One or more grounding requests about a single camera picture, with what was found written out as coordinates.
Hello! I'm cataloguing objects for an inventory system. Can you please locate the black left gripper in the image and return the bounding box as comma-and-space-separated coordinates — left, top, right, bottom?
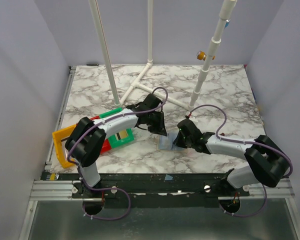
145, 111, 167, 137

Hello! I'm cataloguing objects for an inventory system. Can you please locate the silver VIP credit card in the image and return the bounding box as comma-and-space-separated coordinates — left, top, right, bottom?
158, 134, 177, 151

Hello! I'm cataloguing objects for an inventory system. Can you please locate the beige card holder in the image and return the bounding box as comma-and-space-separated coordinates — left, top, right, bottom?
157, 132, 186, 152

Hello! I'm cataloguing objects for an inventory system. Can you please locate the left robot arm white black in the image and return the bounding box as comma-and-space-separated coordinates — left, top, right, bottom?
65, 93, 167, 198

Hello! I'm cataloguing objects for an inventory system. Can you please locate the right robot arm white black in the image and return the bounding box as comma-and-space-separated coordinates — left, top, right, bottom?
173, 118, 291, 196

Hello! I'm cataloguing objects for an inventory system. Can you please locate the gold credit card in bin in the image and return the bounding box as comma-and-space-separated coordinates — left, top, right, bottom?
115, 130, 129, 141

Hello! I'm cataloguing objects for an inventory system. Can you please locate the green plastic bin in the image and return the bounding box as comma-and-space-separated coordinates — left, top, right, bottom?
97, 107, 134, 153

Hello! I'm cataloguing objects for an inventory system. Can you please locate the red plastic bin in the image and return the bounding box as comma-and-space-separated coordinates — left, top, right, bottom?
90, 115, 112, 154

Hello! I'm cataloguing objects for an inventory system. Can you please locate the orange knob on pipe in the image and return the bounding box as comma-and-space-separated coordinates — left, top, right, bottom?
196, 51, 207, 61

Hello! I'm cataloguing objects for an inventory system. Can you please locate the yellow plastic bin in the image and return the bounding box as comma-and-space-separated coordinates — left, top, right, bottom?
52, 124, 76, 169

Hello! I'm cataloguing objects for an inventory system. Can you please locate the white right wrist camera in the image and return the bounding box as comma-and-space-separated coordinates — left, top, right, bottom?
190, 117, 198, 124

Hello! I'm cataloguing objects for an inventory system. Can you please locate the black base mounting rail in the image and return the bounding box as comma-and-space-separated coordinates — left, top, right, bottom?
72, 173, 250, 209

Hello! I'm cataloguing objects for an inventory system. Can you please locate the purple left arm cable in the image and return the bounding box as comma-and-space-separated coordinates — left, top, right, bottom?
67, 86, 169, 221

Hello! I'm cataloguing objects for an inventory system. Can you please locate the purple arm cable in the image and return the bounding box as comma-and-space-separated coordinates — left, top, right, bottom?
186, 104, 293, 218
67, 86, 169, 221

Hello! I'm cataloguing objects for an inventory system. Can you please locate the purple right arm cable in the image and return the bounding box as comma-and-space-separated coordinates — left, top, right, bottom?
186, 104, 293, 218

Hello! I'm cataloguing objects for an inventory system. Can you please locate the aluminium extrusion rail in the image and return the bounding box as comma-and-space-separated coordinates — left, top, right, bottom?
29, 66, 77, 202

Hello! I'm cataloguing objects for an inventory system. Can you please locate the white PVC pipe frame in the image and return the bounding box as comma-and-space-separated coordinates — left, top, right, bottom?
88, 0, 238, 112

